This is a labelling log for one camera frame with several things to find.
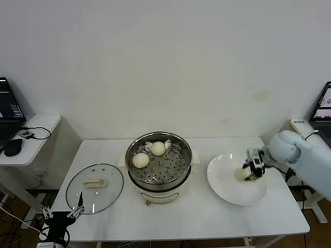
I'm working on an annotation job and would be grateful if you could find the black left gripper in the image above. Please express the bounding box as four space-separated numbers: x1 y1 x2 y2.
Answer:
40 191 85 231

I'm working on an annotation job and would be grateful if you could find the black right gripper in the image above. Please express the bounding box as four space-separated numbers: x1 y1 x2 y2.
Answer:
242 148 267 182

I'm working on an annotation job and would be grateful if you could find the glass lid with cream handle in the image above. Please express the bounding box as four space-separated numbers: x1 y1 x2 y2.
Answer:
65 162 124 215

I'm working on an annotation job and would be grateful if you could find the perforated steel steamer basket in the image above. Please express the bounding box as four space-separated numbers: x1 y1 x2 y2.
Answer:
125 131 193 190

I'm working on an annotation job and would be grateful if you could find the white round plate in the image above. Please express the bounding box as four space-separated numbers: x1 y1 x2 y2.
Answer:
206 153 269 207

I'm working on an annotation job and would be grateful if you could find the white side desk holding mouse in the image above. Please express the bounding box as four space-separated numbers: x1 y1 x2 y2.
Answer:
0 114 62 223

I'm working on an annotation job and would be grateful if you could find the black computer mouse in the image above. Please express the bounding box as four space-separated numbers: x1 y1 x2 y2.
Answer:
3 137 23 157

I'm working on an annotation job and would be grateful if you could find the white side desk without mouse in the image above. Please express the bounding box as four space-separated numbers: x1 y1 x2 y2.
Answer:
284 117 331 224

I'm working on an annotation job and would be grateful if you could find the cream electric cooker pot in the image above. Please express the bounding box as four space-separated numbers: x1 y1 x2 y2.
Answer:
118 151 201 207

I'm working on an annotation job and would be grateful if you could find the grey laptop with image windows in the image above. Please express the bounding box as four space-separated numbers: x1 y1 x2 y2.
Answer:
309 81 331 148

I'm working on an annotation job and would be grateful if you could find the black laptop with code screen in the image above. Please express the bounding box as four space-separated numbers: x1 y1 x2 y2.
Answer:
0 76 27 147

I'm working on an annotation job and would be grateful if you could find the white wall outlet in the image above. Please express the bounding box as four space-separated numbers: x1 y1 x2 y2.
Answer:
34 169 49 184

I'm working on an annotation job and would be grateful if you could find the thin black hub cable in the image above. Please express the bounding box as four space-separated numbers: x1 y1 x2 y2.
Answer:
22 126 52 141

